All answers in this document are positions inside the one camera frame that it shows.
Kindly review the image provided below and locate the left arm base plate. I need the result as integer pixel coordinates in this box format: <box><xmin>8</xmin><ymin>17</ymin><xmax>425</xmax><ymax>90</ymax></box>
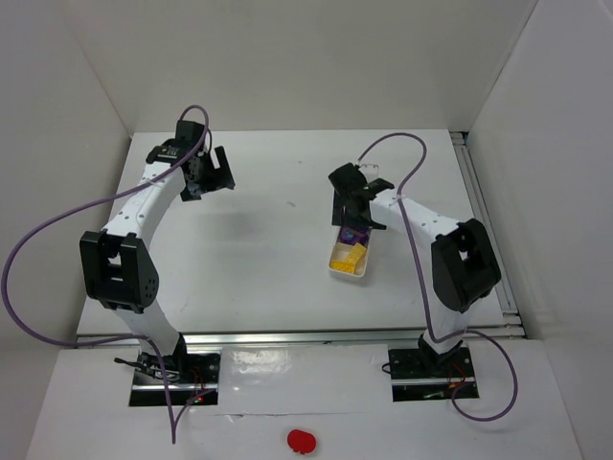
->
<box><xmin>127</xmin><ymin>353</ymin><xmax>221</xmax><ymax>407</ymax></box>

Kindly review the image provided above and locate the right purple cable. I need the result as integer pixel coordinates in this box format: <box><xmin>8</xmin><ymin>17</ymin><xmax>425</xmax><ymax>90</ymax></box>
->
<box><xmin>356</xmin><ymin>132</ymin><xmax>518</xmax><ymax>423</ymax></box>

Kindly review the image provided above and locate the purple cable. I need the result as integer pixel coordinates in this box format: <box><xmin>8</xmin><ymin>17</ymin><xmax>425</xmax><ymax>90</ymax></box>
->
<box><xmin>3</xmin><ymin>104</ymin><xmax>212</xmax><ymax>445</ymax></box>
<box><xmin>356</xmin><ymin>132</ymin><xmax>518</xmax><ymax>423</ymax></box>

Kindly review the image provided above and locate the purple lego brick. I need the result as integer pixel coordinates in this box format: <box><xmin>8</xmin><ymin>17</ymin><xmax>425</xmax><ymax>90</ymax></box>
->
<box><xmin>355</xmin><ymin>231</ymin><xmax>370</xmax><ymax>247</ymax></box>

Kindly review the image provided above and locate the white divided plastic container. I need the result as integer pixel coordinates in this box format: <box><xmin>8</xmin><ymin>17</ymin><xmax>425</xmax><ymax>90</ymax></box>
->
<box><xmin>328</xmin><ymin>226</ymin><xmax>371</xmax><ymax>282</ymax></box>

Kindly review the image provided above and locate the aluminium front rail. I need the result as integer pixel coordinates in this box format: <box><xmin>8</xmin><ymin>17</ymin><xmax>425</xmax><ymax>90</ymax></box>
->
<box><xmin>74</xmin><ymin>325</ymin><xmax>528</xmax><ymax>349</ymax></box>

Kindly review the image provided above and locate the round purple flower lego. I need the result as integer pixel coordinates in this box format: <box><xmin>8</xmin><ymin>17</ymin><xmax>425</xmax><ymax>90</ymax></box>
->
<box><xmin>337</xmin><ymin>227</ymin><xmax>359</xmax><ymax>245</ymax></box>

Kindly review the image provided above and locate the red round object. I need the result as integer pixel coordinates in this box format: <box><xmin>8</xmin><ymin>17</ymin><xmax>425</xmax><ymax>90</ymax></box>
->
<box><xmin>286</xmin><ymin>429</ymin><xmax>317</xmax><ymax>455</ymax></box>

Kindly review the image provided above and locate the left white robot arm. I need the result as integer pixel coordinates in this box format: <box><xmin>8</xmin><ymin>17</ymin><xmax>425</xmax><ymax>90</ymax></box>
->
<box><xmin>79</xmin><ymin>120</ymin><xmax>236</xmax><ymax>362</ymax></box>

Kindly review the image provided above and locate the aluminium right side rail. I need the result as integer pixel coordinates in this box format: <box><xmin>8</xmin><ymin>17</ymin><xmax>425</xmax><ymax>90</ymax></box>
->
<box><xmin>449</xmin><ymin>131</ymin><xmax>527</xmax><ymax>338</ymax></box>

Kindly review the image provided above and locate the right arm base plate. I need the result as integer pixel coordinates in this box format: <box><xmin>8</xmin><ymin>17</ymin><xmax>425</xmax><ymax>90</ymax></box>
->
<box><xmin>381</xmin><ymin>346</ymin><xmax>479</xmax><ymax>403</ymax></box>

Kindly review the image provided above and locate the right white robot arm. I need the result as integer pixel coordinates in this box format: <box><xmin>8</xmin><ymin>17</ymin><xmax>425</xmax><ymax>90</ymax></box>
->
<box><xmin>329</xmin><ymin>163</ymin><xmax>501</xmax><ymax>364</ymax></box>

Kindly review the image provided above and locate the light yellow lego brick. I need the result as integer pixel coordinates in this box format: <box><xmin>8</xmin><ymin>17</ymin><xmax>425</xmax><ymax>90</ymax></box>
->
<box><xmin>344</xmin><ymin>243</ymin><xmax>367</xmax><ymax>264</ymax></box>

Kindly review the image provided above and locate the dark yellow lego brick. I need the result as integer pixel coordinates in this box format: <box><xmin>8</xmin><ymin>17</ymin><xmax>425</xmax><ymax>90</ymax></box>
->
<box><xmin>329</xmin><ymin>260</ymin><xmax>357</xmax><ymax>275</ymax></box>

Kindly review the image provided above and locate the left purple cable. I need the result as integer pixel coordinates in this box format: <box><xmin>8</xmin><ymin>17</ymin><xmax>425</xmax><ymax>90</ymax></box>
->
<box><xmin>3</xmin><ymin>104</ymin><xmax>212</xmax><ymax>445</ymax></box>

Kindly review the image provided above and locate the aluminium rail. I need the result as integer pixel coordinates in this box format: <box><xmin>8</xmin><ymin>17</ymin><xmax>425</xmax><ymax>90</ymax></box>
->
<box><xmin>449</xmin><ymin>131</ymin><xmax>527</xmax><ymax>338</ymax></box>
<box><xmin>74</xmin><ymin>325</ymin><xmax>528</xmax><ymax>349</ymax></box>

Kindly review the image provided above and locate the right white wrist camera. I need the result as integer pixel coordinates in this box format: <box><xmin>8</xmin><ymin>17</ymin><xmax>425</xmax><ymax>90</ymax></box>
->
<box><xmin>358</xmin><ymin>164</ymin><xmax>379</xmax><ymax>183</ymax></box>

